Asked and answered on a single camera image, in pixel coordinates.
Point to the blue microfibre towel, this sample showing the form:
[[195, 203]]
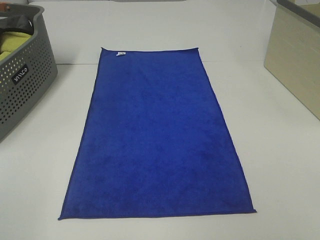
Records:
[[155, 143]]

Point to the grey perforated plastic basket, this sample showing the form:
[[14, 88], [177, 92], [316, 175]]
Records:
[[27, 73]]

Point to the beige storage box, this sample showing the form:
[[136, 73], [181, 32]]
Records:
[[293, 51]]

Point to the yellow-green towel in basket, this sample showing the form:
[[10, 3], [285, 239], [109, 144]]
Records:
[[10, 41]]

